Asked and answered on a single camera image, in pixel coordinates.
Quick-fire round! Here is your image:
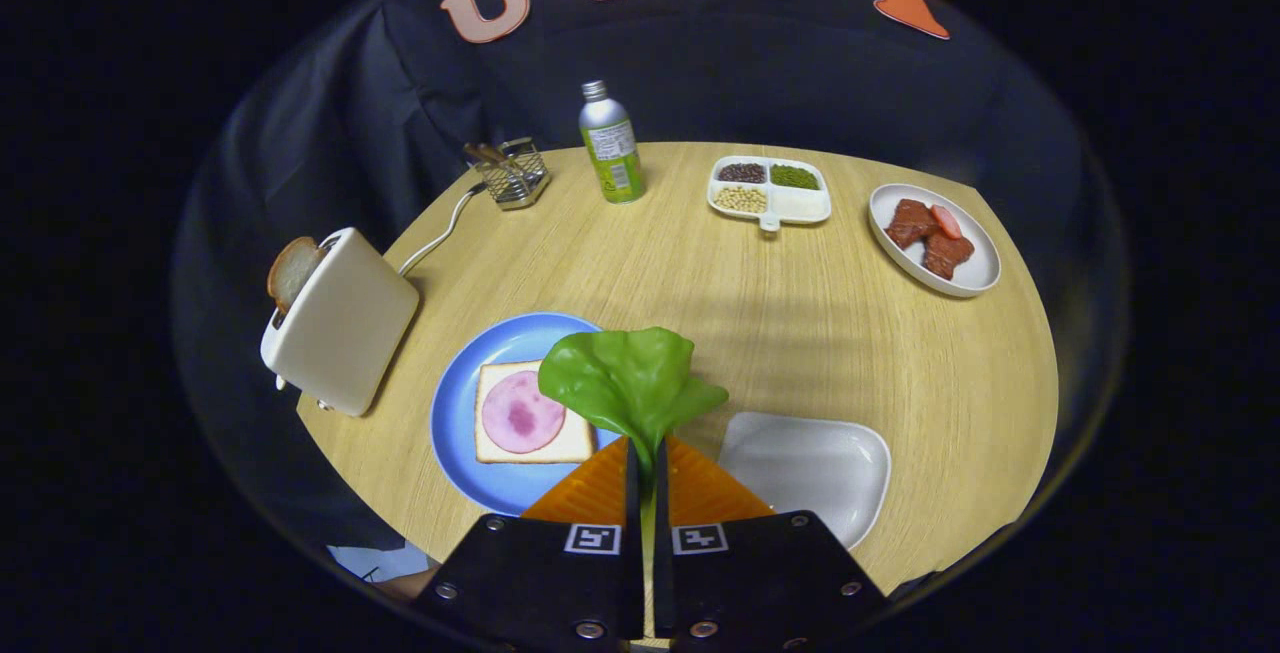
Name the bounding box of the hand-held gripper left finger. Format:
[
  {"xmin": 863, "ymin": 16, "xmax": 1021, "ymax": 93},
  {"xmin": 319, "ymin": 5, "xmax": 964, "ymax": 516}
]
[{"xmin": 415, "ymin": 436, "xmax": 644, "ymax": 649}]

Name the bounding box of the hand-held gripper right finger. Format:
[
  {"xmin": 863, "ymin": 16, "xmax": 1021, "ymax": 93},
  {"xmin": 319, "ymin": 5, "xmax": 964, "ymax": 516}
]
[{"xmin": 653, "ymin": 436, "xmax": 889, "ymax": 652}]

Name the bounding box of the green lettuce leaf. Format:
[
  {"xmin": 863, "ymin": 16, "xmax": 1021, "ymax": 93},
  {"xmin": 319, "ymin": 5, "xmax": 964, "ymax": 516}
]
[{"xmin": 538, "ymin": 326, "xmax": 730, "ymax": 639}]

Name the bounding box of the toasted bread slice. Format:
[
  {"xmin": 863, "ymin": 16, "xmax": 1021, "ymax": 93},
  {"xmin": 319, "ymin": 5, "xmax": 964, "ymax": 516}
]
[{"xmin": 266, "ymin": 236, "xmax": 323, "ymax": 314}]

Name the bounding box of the white rectangular plate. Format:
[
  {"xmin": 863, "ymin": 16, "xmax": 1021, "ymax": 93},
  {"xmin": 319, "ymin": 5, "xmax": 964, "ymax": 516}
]
[{"xmin": 718, "ymin": 411, "xmax": 892, "ymax": 550}]

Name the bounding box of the white bread slice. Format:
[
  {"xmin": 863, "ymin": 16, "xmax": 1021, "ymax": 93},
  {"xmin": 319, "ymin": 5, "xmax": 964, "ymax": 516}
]
[{"xmin": 474, "ymin": 361, "xmax": 597, "ymax": 465}]

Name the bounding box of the pink ham slice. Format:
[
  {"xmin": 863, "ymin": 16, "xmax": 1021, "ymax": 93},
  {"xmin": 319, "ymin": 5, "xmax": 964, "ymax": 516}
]
[{"xmin": 482, "ymin": 370, "xmax": 567, "ymax": 455}]

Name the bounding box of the blue plate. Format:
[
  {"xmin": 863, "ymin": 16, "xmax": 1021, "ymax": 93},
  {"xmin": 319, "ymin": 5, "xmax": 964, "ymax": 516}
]
[{"xmin": 430, "ymin": 312, "xmax": 626, "ymax": 517}]

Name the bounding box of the white toaster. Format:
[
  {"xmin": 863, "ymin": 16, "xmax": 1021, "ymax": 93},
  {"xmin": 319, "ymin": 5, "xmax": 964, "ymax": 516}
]
[{"xmin": 260, "ymin": 227, "xmax": 421, "ymax": 418}]

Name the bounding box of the brown meat piece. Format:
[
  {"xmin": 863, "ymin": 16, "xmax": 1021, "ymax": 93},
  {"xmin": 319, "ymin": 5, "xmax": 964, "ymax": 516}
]
[
  {"xmin": 884, "ymin": 199, "xmax": 939, "ymax": 250},
  {"xmin": 922, "ymin": 230, "xmax": 975, "ymax": 281}
]

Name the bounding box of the white divided dish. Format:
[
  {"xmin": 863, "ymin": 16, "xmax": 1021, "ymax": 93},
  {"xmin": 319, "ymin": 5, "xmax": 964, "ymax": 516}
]
[{"xmin": 707, "ymin": 155, "xmax": 833, "ymax": 233}]

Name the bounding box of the white round plate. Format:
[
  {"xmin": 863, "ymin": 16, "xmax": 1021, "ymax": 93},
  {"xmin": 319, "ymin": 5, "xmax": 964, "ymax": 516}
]
[{"xmin": 868, "ymin": 183, "xmax": 1002, "ymax": 298}]

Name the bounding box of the green drink bottle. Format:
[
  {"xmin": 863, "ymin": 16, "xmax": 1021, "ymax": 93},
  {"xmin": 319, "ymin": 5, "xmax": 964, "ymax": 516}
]
[{"xmin": 579, "ymin": 80, "xmax": 647, "ymax": 205}]

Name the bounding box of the black backdrop cloth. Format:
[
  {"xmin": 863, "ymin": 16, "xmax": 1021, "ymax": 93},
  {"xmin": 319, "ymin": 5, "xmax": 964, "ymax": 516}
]
[{"xmin": 175, "ymin": 0, "xmax": 1131, "ymax": 574}]

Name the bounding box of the white toaster power cable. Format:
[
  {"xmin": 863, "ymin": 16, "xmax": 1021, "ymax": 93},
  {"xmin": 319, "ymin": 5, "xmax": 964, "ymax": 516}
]
[{"xmin": 398, "ymin": 183, "xmax": 488, "ymax": 277}]

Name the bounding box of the metal wire basket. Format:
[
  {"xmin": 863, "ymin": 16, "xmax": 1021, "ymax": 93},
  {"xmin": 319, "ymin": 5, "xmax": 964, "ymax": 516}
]
[{"xmin": 470, "ymin": 138, "xmax": 551, "ymax": 211}]

